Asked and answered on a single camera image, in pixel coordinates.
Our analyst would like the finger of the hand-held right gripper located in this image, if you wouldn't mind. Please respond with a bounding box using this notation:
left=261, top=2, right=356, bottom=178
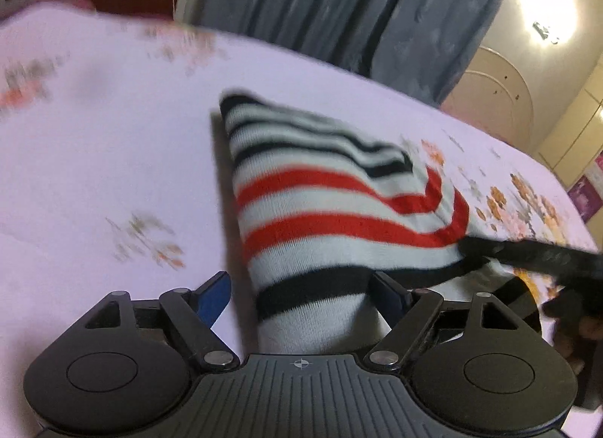
left=457, top=237, right=603, bottom=284

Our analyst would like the ceiling lamp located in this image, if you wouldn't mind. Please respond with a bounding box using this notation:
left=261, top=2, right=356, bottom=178
left=520, top=0, right=581, bottom=46

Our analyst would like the cream wardrobe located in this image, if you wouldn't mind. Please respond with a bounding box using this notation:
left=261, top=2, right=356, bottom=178
left=440, top=0, right=603, bottom=189

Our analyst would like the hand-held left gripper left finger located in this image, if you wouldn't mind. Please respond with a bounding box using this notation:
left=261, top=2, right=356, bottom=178
left=82, top=271, right=239, bottom=369

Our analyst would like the pink wall poster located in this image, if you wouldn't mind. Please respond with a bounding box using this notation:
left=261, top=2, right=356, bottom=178
left=568, top=173, right=603, bottom=223

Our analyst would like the red black striped white sweater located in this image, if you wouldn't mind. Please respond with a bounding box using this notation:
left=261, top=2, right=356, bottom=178
left=219, top=92, right=507, bottom=356

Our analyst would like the grey blue curtain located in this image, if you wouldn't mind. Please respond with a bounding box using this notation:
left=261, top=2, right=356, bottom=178
left=200, top=0, right=528, bottom=107

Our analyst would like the pink pillow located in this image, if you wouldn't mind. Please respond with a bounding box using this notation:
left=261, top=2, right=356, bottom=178
left=0, top=0, right=97, bottom=20

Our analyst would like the floral white bedsheet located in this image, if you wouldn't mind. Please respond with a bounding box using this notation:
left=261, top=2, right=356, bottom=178
left=0, top=2, right=603, bottom=438

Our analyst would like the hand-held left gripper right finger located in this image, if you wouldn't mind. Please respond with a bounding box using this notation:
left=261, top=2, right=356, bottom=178
left=365, top=271, right=521, bottom=369

